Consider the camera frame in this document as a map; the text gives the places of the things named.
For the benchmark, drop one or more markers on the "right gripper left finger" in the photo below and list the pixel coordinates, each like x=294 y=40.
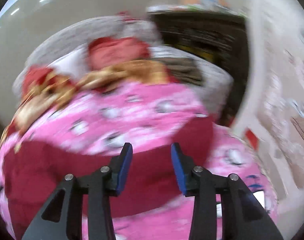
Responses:
x=61 y=215

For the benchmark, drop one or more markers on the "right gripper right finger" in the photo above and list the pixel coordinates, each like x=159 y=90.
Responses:
x=243 y=217

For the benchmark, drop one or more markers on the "dark red sweater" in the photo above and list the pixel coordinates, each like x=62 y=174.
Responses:
x=32 y=173

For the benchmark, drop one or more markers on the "red gold patterned blanket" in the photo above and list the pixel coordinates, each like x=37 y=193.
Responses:
x=44 y=88

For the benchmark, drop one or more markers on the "pink penguin bedsheet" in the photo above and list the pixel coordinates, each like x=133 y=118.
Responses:
x=84 y=136

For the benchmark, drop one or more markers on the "floral grey pillow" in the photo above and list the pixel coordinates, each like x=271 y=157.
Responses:
x=213 y=92

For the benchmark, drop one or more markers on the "red embroidered pillow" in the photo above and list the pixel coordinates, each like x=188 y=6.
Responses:
x=107 y=51

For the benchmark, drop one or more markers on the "dark carved wooden cabinet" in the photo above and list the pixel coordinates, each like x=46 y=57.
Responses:
x=216 y=37

